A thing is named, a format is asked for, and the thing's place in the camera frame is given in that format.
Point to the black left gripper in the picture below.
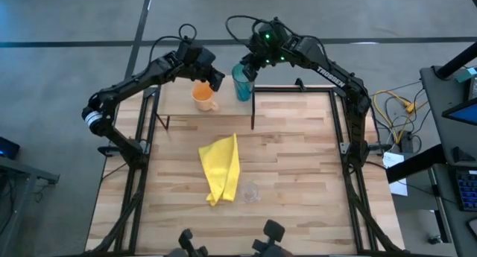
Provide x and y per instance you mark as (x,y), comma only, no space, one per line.
(197,61)

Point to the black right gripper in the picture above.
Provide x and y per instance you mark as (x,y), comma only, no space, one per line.
(268,56)

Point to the teal transparent plastic tumbler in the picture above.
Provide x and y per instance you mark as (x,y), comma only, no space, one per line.
(243,87)

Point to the orange ceramic mug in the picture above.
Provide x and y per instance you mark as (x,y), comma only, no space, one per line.
(203,97)

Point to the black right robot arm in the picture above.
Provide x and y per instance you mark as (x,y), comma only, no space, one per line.
(335,76)

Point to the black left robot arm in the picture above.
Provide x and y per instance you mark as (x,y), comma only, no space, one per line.
(149,72)

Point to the yellow cloth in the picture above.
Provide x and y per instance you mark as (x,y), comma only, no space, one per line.
(221,167)

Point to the small clear glass cup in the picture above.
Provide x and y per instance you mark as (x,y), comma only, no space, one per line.
(249,191)

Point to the white paper sheet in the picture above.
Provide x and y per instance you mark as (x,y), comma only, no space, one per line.
(395,164)

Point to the black power strip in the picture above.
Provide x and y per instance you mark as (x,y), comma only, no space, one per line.
(407,143)

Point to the black flat bar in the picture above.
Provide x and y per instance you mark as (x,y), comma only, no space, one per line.
(413,164)

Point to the dark grey desk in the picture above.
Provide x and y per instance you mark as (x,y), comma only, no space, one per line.
(439,111)

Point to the black diagonal pole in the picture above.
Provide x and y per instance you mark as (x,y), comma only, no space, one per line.
(456,63)

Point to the teal box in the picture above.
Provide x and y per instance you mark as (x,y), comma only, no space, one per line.
(466,75)

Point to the grey side table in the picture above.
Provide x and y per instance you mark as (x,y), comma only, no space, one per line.
(22,175)

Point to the blue lit screen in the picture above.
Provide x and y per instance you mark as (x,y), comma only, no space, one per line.
(464,113)

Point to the black device with blue light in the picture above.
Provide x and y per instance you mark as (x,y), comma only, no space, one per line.
(8,148)

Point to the black keyboard with blue keys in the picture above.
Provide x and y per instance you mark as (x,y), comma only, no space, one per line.
(467,190)

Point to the black aluminium table frame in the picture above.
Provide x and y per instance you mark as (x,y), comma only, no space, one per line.
(320,89)

